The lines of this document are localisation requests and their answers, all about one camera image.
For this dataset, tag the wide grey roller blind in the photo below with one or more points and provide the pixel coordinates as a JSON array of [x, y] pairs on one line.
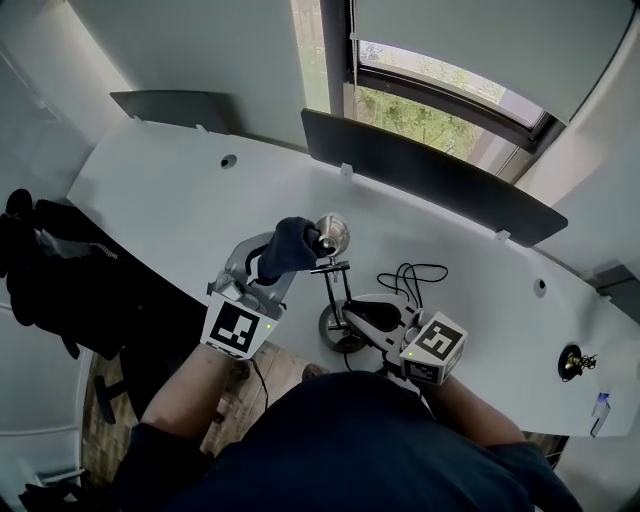
[[475, 40]]

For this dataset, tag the grey divider panel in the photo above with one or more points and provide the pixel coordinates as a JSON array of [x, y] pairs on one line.
[[175, 107]]

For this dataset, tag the dark blue wiping cloth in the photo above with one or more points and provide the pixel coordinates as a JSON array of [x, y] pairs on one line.
[[290, 245]]

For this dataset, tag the grey panel end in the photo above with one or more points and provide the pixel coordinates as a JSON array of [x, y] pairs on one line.
[[620, 280]]

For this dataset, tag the dark window frame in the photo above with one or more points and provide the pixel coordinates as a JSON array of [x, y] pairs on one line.
[[335, 50]]

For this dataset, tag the person's dark blue shirt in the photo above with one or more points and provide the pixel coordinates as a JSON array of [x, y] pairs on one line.
[[350, 450]]

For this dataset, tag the person's right forearm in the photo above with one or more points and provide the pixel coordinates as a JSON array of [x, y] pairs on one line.
[[470, 410]]

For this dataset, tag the long dark grey desk divider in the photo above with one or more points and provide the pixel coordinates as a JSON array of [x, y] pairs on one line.
[[425, 175]]

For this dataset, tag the black jacket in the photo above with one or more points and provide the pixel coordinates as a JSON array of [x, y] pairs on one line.
[[45, 270]]

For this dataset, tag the small brass black figurine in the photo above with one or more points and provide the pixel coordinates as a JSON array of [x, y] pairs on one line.
[[570, 362]]

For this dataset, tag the black office chair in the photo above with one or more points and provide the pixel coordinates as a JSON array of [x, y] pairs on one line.
[[106, 400]]

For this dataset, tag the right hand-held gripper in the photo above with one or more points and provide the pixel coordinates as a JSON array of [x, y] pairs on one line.
[[432, 345]]

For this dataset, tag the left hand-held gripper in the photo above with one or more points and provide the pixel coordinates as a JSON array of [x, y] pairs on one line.
[[232, 327]]

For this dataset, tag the person's left forearm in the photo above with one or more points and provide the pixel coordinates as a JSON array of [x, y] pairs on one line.
[[190, 395]]

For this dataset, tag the white divider bracket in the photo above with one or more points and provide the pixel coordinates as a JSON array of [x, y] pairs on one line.
[[502, 235], [347, 169]]

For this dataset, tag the silver desk lamp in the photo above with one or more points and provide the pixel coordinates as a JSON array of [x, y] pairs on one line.
[[332, 235]]

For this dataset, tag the small blue white packet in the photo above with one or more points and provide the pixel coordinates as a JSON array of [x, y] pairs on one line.
[[601, 405]]

